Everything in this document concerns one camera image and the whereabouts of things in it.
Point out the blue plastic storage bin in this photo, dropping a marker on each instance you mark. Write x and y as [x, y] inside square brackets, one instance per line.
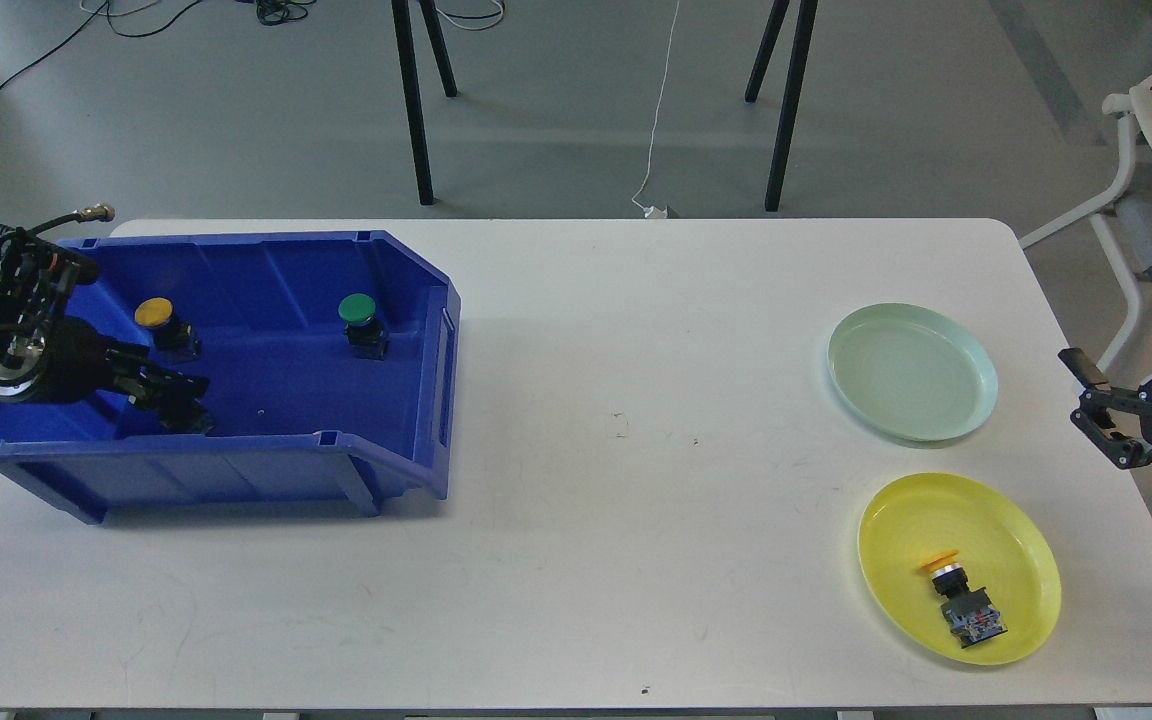
[298, 416]

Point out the black tripod leg right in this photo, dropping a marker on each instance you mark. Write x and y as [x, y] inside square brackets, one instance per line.
[795, 76]

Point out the yellow push button switch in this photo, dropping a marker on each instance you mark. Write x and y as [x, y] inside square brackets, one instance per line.
[970, 614]
[175, 340]

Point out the black tripod leg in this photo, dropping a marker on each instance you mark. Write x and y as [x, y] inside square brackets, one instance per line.
[410, 83]
[795, 76]

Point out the yellow plate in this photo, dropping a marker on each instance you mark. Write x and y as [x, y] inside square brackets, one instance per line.
[1001, 549]

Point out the light green plate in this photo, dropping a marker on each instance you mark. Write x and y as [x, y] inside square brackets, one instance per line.
[911, 374]

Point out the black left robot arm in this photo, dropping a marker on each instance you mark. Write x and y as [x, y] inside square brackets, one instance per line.
[37, 279]

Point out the black tripod leg left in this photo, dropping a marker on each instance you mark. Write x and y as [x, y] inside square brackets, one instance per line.
[410, 83]

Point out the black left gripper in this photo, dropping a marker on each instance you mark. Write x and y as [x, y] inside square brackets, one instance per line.
[78, 361]

